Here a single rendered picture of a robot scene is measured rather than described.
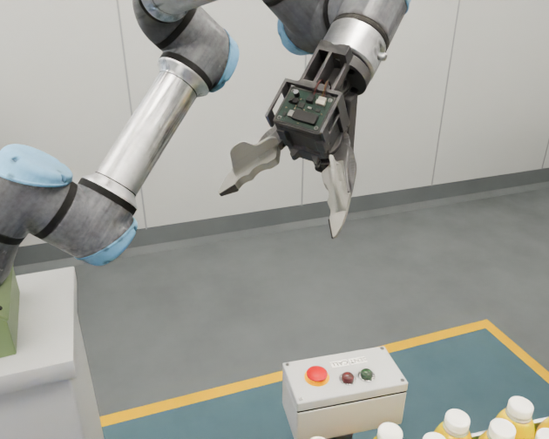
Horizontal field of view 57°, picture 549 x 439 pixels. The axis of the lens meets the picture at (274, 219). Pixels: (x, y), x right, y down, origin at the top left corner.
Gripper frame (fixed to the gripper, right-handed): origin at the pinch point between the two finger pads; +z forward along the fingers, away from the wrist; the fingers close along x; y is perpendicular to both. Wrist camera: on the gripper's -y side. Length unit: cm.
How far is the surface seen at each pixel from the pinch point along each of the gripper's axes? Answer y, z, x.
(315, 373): -37.9, 13.1, 3.4
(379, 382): -41.0, 9.6, 13.6
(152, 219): -234, -31, -183
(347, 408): -40.2, 15.8, 10.4
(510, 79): -308, -255, -9
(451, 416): -41.3, 9.5, 26.0
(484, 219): -340, -150, 10
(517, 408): -45, 3, 35
